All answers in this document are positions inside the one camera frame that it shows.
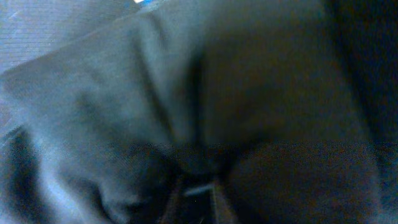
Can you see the blue sequin glitter garment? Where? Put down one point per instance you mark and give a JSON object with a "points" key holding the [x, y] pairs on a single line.
{"points": [[142, 3]]}

